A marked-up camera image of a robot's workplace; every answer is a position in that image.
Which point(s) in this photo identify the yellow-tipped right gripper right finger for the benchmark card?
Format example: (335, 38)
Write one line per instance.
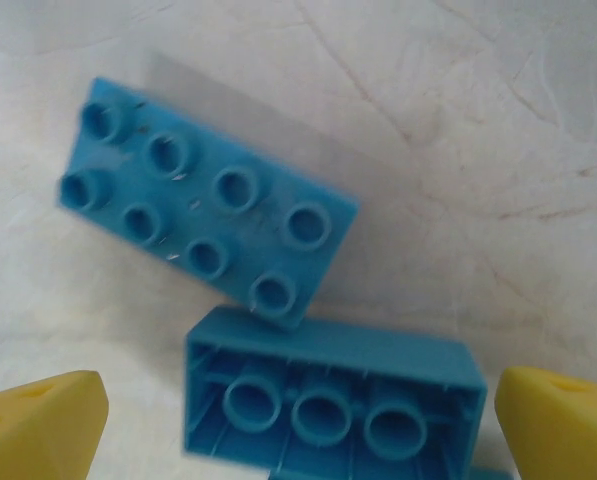
(563, 435)

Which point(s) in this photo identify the blue lego brick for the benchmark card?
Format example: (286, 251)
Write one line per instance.
(328, 345)
(203, 200)

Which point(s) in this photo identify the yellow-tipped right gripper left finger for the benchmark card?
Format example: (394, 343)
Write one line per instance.
(38, 430)

